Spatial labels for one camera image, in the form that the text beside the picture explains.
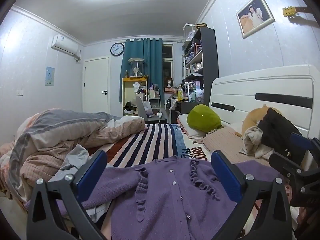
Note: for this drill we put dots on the purple knitted cardigan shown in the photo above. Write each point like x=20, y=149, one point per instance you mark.
x=164, y=199

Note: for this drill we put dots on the grey shirt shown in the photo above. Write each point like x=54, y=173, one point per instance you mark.
x=78, y=157

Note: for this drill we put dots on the striped bed blanket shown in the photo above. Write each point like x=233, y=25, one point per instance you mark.
x=159, y=141

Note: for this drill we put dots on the white door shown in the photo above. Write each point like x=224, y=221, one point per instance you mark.
x=96, y=85

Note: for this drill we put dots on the white pillow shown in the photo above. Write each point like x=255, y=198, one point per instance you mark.
x=196, y=134

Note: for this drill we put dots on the blue wall poster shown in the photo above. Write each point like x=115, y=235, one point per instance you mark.
x=50, y=73

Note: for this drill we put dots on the green plush cushion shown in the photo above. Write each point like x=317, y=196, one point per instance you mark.
x=204, y=119

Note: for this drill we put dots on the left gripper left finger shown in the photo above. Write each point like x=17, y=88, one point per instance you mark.
x=44, y=218

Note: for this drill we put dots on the glass display case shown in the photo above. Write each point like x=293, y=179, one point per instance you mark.
x=136, y=67

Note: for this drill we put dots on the beige crumpled garment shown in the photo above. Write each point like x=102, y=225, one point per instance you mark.
x=253, y=146

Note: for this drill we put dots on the round wall clock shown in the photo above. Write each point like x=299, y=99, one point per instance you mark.
x=117, y=49

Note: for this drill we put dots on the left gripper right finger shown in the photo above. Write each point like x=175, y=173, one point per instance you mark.
x=254, y=208

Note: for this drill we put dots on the pink grey duvet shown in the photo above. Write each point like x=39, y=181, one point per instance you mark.
x=44, y=139

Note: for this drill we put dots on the black garment on bed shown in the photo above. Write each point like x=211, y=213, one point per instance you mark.
x=277, y=132

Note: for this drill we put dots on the white bed headboard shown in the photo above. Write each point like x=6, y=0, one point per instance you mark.
x=293, y=90

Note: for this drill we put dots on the yellow guitar headstock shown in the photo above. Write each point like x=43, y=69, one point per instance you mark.
x=292, y=11

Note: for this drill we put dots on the dark tall bookshelf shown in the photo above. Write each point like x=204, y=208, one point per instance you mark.
x=200, y=60

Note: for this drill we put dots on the yellow shelf cabinet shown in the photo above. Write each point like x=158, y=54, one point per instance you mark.
x=131, y=87

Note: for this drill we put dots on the framed wall photo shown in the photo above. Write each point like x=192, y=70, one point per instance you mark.
x=254, y=16

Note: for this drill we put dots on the white air conditioner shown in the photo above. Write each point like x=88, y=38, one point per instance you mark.
x=65, y=45

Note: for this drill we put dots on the pink ribbed pillow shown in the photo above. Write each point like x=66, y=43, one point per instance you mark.
x=230, y=144

